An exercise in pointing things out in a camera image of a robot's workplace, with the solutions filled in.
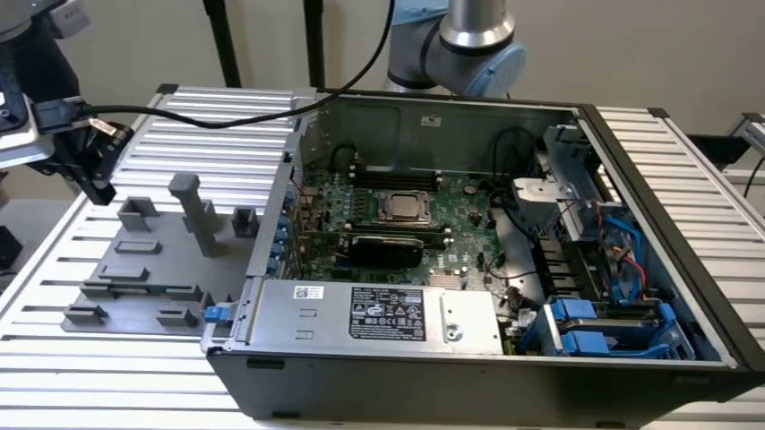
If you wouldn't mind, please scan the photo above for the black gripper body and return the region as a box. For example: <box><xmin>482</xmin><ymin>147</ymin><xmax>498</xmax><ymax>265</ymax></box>
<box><xmin>0</xmin><ymin>39</ymin><xmax>84</xmax><ymax>135</ymax></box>

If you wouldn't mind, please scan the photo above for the black RAM slot bank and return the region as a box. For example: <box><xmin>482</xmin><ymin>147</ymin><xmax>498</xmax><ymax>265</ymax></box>
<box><xmin>350</xmin><ymin>168</ymin><xmax>445</xmax><ymax>190</ymax></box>

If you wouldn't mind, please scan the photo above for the black box beside table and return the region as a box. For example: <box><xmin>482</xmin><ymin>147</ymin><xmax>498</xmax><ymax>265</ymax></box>
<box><xmin>0</xmin><ymin>225</ymin><xmax>25</xmax><ymax>271</ymax></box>

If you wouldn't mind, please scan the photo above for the grey plastic parts rack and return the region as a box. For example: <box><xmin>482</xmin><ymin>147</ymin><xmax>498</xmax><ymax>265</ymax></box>
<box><xmin>59</xmin><ymin>173</ymin><xmax>266</xmax><ymax>333</ymax></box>

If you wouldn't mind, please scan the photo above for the black stand pole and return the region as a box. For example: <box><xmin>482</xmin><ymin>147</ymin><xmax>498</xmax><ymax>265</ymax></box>
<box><xmin>200</xmin><ymin>0</ymin><xmax>243</xmax><ymax>89</ymax></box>
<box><xmin>301</xmin><ymin>0</ymin><xmax>327</xmax><ymax>89</ymax></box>

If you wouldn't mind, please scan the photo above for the blue plastic case latch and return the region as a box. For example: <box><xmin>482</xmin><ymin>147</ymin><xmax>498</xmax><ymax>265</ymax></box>
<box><xmin>202</xmin><ymin>303</ymin><xmax>235</xmax><ymax>324</ymax></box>

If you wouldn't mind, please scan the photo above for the silver power supply unit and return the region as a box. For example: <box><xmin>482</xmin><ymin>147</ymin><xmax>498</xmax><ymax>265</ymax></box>
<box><xmin>235</xmin><ymin>279</ymin><xmax>507</xmax><ymax>357</ymax></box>

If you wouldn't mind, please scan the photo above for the black graphics card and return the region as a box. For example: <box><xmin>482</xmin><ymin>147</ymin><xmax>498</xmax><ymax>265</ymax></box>
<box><xmin>298</xmin><ymin>230</ymin><xmax>451</xmax><ymax>275</ymax></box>

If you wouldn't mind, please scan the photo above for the black power supply label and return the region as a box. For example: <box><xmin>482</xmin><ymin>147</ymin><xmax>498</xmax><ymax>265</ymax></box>
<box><xmin>349</xmin><ymin>286</ymin><xmax>427</xmax><ymax>340</ymax></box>

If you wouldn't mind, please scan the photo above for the green motherboard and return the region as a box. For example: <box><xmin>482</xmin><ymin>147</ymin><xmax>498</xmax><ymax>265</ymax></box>
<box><xmin>291</xmin><ymin>168</ymin><xmax>539</xmax><ymax>306</ymax></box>

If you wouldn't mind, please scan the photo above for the black open PC case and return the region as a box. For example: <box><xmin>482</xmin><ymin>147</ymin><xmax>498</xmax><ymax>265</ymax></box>
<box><xmin>202</xmin><ymin>87</ymin><xmax>765</xmax><ymax>423</ymax></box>

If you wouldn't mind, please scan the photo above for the grey metal disk bay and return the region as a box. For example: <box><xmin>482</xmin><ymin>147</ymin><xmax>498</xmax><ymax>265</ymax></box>
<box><xmin>510</xmin><ymin>124</ymin><xmax>626</xmax><ymax>244</ymax></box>

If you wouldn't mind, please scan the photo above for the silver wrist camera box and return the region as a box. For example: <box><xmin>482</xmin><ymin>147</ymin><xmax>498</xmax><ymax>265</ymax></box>
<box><xmin>0</xmin><ymin>91</ymin><xmax>59</xmax><ymax>170</ymax></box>

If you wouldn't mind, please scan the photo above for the black camera cable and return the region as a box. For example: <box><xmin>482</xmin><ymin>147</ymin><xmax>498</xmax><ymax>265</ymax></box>
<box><xmin>32</xmin><ymin>0</ymin><xmax>397</xmax><ymax>134</ymax></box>

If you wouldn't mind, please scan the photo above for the short black internal cable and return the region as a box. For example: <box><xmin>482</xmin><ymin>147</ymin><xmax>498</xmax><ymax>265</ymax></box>
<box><xmin>330</xmin><ymin>143</ymin><xmax>361</xmax><ymax>174</ymax></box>

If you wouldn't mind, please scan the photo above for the CPU socket with metal frame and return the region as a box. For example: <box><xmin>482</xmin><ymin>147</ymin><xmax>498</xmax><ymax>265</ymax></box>
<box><xmin>371</xmin><ymin>190</ymin><xmax>437</xmax><ymax>224</ymax></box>

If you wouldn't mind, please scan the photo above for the black looped internal cable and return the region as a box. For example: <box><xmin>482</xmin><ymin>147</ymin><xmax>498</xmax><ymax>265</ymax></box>
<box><xmin>491</xmin><ymin>126</ymin><xmax>541</xmax><ymax>181</ymax></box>

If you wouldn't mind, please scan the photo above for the blue disk caddy frame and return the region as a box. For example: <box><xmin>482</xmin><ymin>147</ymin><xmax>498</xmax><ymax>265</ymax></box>
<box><xmin>518</xmin><ymin>294</ymin><xmax>698</xmax><ymax>362</ymax></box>

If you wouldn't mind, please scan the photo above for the blue wire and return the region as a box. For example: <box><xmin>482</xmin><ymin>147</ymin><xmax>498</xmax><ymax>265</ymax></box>
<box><xmin>601</xmin><ymin>214</ymin><xmax>648</xmax><ymax>288</ymax></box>

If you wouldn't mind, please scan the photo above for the red wire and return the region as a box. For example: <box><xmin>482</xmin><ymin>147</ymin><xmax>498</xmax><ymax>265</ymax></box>
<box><xmin>600</xmin><ymin>213</ymin><xmax>652</xmax><ymax>297</ymax></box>

